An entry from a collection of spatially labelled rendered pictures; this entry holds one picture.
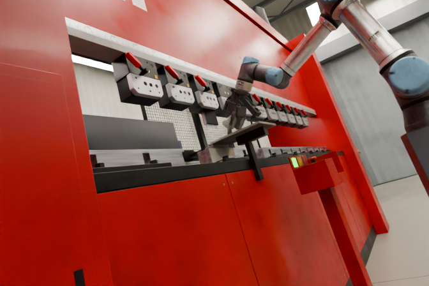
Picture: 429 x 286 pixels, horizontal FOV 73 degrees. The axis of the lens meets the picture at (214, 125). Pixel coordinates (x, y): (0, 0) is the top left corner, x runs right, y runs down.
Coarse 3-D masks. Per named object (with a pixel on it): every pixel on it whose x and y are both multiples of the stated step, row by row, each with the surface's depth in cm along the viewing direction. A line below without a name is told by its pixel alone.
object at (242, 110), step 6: (234, 90) 131; (234, 96) 132; (240, 96) 130; (228, 102) 132; (234, 102) 132; (240, 102) 130; (228, 108) 132; (234, 108) 130; (240, 108) 129; (240, 114) 131
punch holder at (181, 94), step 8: (160, 72) 122; (176, 72) 128; (184, 72) 133; (160, 80) 122; (168, 80) 120; (176, 80) 125; (184, 80) 130; (168, 88) 119; (176, 88) 122; (184, 88) 127; (168, 96) 120; (176, 96) 120; (184, 96) 125; (192, 96) 130; (160, 104) 122; (168, 104) 121; (176, 104) 123; (184, 104) 126
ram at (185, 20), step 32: (64, 0) 92; (96, 0) 104; (128, 0) 120; (160, 0) 141; (192, 0) 172; (128, 32) 112; (160, 32) 130; (192, 32) 156; (224, 32) 194; (256, 32) 256; (160, 64) 121; (224, 64) 173; (288, 96) 259
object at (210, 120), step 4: (200, 112) 141; (204, 112) 140; (208, 112) 143; (212, 112) 146; (204, 116) 139; (208, 116) 141; (212, 116) 144; (204, 120) 139; (208, 120) 140; (212, 120) 143; (216, 120) 146; (204, 124) 139; (208, 124) 140; (212, 124) 143; (216, 124) 145; (212, 128) 142; (216, 128) 145
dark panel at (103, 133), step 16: (96, 128) 149; (112, 128) 157; (128, 128) 166; (144, 128) 176; (160, 128) 188; (96, 144) 145; (112, 144) 153; (128, 144) 162; (144, 144) 171; (160, 144) 182; (176, 144) 195
